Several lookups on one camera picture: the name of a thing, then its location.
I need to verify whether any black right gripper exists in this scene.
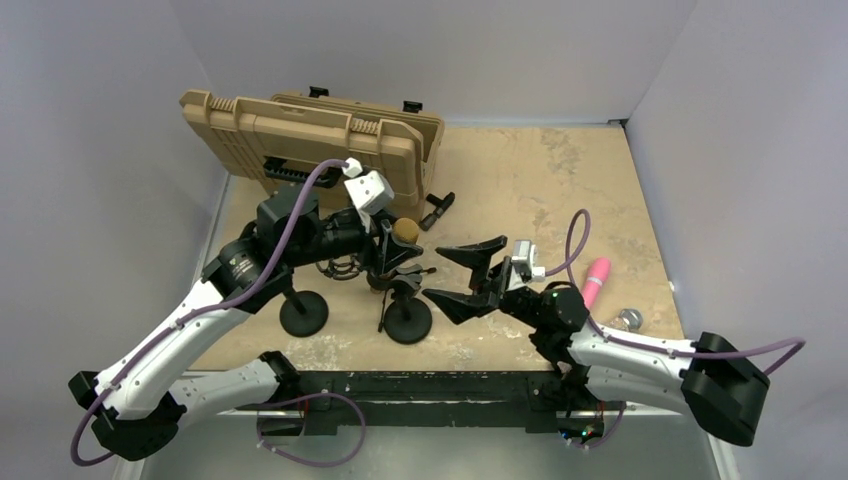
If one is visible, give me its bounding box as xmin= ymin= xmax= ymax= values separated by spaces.
xmin=423 ymin=236 xmax=545 ymax=329

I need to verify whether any black tripod shock mount stand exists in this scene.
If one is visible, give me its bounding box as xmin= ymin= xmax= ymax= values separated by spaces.
xmin=315 ymin=255 xmax=437 ymax=332

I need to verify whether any black round gold-mic stand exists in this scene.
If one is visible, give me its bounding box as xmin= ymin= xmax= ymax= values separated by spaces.
xmin=378 ymin=264 xmax=433 ymax=345

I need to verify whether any black round base stand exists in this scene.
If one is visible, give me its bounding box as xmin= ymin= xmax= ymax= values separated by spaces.
xmin=279 ymin=278 xmax=329 ymax=338

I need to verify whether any pink microphone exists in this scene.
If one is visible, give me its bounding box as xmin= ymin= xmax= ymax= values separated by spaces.
xmin=581 ymin=257 xmax=611 ymax=310

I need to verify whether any silver mesh glitter microphone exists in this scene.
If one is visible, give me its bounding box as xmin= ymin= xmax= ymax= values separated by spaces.
xmin=609 ymin=308 xmax=644 ymax=332

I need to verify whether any gold microphone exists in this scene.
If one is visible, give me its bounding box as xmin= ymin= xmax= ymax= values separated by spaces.
xmin=364 ymin=218 xmax=423 ymax=294

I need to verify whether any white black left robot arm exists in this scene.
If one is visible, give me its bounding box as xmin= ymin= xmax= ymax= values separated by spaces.
xmin=68 ymin=186 xmax=423 ymax=461

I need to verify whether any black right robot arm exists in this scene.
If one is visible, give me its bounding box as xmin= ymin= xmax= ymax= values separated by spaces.
xmin=422 ymin=236 xmax=771 ymax=447

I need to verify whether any black cylindrical adapter piece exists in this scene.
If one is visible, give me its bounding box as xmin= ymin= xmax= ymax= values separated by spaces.
xmin=419 ymin=211 xmax=439 ymax=231

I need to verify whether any black T-shaped adapter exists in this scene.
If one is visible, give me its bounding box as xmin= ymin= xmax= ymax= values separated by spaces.
xmin=426 ymin=191 xmax=456 ymax=217

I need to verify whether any tan plastic hard case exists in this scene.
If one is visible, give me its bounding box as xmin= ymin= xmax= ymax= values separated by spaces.
xmin=179 ymin=87 xmax=445 ymax=221

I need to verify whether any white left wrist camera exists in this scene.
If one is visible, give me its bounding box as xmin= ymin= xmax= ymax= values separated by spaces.
xmin=343 ymin=170 xmax=395 ymax=233

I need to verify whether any black case carry handle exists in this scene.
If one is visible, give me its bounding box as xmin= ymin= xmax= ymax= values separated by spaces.
xmin=263 ymin=157 xmax=342 ymax=189

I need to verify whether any black mounting rail base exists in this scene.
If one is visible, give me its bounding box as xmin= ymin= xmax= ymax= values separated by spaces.
xmin=243 ymin=371 xmax=621 ymax=435

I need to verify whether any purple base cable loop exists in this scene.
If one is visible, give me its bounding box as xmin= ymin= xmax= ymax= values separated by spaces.
xmin=256 ymin=394 xmax=366 ymax=470

